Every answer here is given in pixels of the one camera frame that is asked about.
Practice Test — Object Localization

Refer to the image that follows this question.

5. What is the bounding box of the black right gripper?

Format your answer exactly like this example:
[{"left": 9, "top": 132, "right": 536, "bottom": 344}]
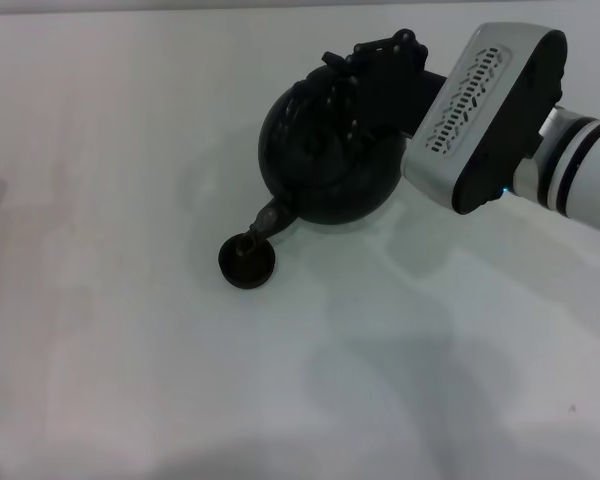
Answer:
[{"left": 321, "top": 28, "right": 449, "bottom": 152}]

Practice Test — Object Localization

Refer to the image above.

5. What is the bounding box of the black round teapot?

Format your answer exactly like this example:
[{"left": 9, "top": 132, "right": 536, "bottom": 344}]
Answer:
[{"left": 243, "top": 64, "right": 409, "bottom": 251}]

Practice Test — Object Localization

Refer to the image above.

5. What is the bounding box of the small dark teacup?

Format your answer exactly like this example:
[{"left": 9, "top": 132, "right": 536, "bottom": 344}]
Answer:
[{"left": 218, "top": 233, "right": 278, "bottom": 292}]

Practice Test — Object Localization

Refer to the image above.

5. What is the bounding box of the white vented wrist camera housing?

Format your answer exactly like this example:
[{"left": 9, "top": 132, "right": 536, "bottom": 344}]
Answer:
[{"left": 401, "top": 21, "right": 568, "bottom": 217}]

